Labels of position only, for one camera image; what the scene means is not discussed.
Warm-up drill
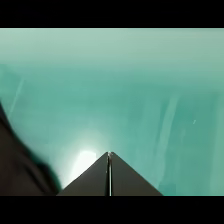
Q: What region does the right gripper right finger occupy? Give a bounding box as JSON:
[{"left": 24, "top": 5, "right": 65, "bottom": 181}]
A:
[{"left": 109, "top": 151, "right": 164, "bottom": 197}]

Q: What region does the black garment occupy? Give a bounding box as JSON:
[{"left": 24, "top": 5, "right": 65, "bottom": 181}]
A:
[{"left": 0, "top": 101, "right": 63, "bottom": 197}]

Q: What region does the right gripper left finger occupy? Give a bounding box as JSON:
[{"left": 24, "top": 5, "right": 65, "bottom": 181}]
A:
[{"left": 57, "top": 151, "right": 110, "bottom": 197}]

